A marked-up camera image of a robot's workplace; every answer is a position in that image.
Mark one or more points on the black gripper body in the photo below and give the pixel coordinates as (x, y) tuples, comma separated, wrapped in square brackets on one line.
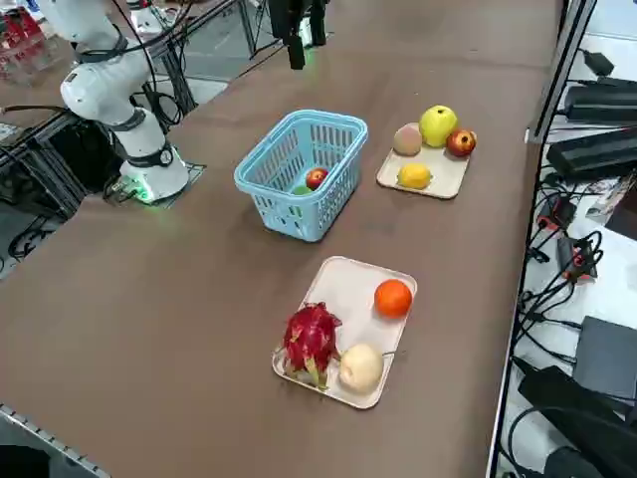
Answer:
[(281, 17)]

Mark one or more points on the small red apple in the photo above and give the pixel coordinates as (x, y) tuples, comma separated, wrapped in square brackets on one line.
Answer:
[(316, 178)]

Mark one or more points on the green apple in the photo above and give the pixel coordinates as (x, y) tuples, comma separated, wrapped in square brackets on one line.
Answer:
[(301, 190)]

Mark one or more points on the yellow lemon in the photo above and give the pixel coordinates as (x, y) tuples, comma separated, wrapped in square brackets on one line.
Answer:
[(414, 176)]

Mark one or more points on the light blue plastic basket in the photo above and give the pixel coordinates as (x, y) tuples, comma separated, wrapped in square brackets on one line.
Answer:
[(313, 224)]

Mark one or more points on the beige plastic tray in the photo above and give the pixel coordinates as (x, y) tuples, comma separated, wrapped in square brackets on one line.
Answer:
[(443, 184), (358, 318)]

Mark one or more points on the orange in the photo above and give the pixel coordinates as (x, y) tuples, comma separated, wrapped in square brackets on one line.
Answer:
[(393, 299)]

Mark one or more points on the pink green peach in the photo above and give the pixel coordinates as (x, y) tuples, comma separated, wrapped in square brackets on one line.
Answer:
[(407, 139)]

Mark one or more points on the large yellow green pear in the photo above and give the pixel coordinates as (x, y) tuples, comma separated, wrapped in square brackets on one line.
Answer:
[(438, 124)]

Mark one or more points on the red pomegranate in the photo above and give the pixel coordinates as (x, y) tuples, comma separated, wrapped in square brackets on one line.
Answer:
[(460, 143)]

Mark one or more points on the clear shelf with red packets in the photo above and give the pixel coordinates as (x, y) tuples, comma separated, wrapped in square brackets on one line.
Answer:
[(20, 45)]

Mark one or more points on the small black power adapter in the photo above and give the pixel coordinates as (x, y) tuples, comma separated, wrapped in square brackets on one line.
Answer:
[(598, 62)]

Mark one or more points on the red dragon fruit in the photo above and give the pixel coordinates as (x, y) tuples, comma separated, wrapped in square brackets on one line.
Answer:
[(311, 338)]

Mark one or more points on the long black box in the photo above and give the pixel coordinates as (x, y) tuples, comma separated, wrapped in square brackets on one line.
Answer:
[(592, 152), (602, 99)]

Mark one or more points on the black and red device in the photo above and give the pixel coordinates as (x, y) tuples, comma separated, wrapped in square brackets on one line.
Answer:
[(572, 259), (560, 211)]

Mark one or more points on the pale beige pear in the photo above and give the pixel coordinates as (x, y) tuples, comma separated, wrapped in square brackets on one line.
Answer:
[(360, 368)]

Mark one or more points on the printed magazine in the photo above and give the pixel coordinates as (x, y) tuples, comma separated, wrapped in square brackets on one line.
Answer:
[(612, 196)]

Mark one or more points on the dark grey flat box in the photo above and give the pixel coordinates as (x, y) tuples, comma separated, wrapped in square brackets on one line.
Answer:
[(607, 356)]

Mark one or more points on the large black equipment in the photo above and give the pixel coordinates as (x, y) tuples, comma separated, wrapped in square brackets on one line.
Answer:
[(572, 403)]

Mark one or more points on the aluminium frame post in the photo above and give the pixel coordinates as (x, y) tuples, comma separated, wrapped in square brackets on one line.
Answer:
[(557, 74)]

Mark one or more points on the aluminium table edge rail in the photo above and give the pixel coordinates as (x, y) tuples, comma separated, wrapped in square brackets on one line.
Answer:
[(50, 441)]

